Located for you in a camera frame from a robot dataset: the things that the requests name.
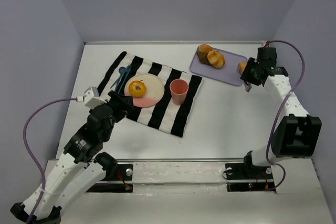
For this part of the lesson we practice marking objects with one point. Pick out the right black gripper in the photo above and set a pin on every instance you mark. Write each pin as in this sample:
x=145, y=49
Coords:
x=250, y=74

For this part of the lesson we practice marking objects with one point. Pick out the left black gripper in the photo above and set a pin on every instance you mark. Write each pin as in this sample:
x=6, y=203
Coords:
x=122, y=100

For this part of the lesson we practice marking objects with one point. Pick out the small round bun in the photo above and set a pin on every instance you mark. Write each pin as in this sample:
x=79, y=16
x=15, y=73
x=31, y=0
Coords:
x=242, y=66

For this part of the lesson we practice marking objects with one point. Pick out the orange bagel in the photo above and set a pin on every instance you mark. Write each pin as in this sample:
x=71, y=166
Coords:
x=137, y=89

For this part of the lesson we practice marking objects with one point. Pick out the metal tongs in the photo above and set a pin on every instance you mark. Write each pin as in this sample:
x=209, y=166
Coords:
x=247, y=86

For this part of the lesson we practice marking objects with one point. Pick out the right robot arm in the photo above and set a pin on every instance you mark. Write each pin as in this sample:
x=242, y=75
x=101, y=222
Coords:
x=295, y=132

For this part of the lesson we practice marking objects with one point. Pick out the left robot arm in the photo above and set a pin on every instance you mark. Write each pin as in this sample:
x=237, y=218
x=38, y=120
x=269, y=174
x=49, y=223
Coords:
x=82, y=163

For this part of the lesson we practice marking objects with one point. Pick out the lavender tray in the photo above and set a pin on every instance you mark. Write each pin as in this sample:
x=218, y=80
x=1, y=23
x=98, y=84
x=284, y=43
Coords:
x=228, y=74

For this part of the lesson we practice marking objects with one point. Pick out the cream and pink plate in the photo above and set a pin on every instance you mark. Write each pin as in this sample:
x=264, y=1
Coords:
x=154, y=90

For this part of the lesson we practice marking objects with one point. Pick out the blue knife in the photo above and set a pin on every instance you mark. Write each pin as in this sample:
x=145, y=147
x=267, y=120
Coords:
x=122, y=84

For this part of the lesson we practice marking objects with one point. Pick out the blue spoon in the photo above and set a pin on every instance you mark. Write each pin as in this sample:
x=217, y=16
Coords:
x=122, y=71

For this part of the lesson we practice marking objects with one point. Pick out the blue fork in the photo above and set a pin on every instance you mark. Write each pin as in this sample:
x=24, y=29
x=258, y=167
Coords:
x=116, y=86

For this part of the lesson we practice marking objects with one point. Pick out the glazed round bun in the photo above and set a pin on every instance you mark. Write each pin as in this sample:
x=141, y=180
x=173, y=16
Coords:
x=216, y=59

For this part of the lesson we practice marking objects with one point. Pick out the black white striped placemat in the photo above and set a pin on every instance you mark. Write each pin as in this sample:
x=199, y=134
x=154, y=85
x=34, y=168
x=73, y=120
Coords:
x=165, y=115

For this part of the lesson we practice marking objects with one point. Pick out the dark brown pastry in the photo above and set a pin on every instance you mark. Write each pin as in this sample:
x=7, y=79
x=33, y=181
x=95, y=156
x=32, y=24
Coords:
x=202, y=56

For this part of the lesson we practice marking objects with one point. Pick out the top glazed bun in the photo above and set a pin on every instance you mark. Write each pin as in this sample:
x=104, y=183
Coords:
x=205, y=48

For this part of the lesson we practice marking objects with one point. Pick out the pink cup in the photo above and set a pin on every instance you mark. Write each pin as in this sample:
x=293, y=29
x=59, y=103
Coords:
x=178, y=89

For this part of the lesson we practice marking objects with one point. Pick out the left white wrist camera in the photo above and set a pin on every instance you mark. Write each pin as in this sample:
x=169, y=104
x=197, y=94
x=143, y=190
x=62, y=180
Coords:
x=92, y=98

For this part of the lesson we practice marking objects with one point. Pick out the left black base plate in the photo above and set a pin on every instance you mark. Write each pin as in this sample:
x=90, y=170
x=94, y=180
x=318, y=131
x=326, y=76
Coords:
x=119, y=182

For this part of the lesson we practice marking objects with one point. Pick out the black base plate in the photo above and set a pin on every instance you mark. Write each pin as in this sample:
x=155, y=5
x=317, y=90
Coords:
x=119, y=182
x=241, y=179

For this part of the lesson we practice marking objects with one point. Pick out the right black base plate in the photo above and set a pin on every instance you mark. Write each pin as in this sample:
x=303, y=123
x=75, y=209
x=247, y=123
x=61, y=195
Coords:
x=241, y=179

